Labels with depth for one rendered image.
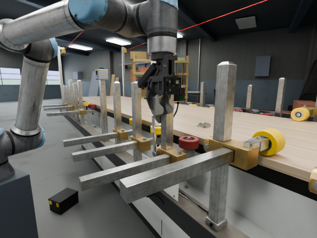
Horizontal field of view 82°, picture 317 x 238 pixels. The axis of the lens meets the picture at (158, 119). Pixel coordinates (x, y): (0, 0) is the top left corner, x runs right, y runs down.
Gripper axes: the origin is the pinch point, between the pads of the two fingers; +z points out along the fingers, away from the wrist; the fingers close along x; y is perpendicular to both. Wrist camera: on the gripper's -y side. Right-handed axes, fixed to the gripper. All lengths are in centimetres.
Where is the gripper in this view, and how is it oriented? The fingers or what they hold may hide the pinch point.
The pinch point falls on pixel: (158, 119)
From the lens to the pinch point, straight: 61.3
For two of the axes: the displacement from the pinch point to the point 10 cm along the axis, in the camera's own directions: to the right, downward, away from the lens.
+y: 5.7, 1.5, -8.1
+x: 8.2, -1.1, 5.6
